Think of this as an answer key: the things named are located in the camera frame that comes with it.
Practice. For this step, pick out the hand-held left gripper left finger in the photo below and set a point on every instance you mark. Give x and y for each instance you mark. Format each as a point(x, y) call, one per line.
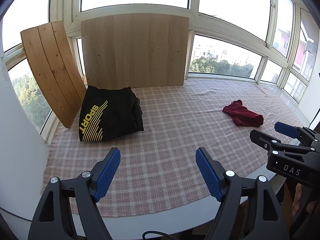
point(108, 173)

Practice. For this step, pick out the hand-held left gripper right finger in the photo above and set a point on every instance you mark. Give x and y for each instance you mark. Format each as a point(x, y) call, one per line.
point(208, 173)

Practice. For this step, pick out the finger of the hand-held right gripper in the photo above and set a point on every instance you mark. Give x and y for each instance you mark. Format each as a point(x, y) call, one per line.
point(286, 128)
point(261, 138)

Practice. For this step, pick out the dark red garment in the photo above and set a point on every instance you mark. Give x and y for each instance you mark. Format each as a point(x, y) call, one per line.
point(243, 115)

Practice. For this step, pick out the person's right hand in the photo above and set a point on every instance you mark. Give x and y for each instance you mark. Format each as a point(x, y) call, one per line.
point(297, 198)

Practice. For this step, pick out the pink plaid tablecloth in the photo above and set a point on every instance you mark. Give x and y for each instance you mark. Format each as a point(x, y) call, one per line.
point(172, 135)

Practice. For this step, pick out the black garment with yellow print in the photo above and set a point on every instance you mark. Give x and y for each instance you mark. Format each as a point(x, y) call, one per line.
point(110, 115)

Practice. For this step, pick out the slatted pine wooden board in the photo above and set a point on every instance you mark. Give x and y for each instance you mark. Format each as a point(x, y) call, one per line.
point(53, 67)

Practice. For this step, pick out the large light wooden board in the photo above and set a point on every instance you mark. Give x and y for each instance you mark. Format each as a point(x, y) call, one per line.
point(135, 52)

